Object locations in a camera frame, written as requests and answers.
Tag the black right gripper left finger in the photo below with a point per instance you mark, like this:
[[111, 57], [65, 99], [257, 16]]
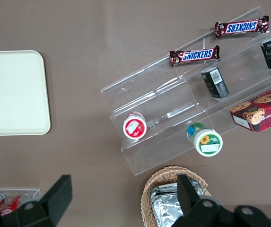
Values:
[[59, 196]]

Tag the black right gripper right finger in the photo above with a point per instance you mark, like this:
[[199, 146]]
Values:
[[186, 196]]

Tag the light oval wicker basket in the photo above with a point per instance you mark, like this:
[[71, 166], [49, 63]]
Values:
[[147, 196]]

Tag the cream plastic tray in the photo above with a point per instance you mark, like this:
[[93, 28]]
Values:
[[14, 92]]

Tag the clear acrylic bottle rack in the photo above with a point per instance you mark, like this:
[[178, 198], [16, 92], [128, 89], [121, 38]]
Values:
[[34, 192]]

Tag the silver foil container stack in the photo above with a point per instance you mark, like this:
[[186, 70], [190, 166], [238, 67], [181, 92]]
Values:
[[163, 208]]

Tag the green lid yogurt cup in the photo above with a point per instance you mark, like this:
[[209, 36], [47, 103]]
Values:
[[207, 142]]

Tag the red lid yogurt cup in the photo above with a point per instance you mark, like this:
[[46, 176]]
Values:
[[134, 127]]

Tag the clear acrylic step display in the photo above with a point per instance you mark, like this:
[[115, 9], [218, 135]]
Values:
[[163, 99]]

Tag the red tartan cookie box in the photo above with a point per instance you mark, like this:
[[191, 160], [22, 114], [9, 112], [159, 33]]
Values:
[[263, 111]]

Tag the snickers chocolate bar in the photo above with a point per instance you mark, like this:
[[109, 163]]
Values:
[[194, 55], [241, 27]]

